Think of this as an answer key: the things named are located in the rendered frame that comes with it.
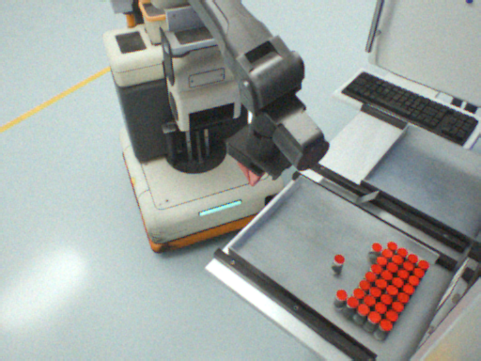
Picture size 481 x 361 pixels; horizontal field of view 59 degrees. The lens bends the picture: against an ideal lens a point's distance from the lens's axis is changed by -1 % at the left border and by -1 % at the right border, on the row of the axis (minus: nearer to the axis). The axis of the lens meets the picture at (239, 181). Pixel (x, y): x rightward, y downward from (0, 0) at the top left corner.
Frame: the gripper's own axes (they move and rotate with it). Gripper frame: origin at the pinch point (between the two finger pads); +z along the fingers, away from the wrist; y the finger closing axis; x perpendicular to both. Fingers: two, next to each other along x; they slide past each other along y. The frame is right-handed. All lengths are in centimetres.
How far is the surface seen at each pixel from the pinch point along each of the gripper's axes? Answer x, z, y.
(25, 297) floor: -33, 121, -74
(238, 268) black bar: -7.0, 17.7, 5.0
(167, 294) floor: 6, 114, -30
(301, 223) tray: 11.5, 18.7, 7.9
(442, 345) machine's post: -12.1, -13.7, 35.2
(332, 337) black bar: -6.9, 14.5, 26.7
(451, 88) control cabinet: 90, 21, 14
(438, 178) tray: 44, 15, 26
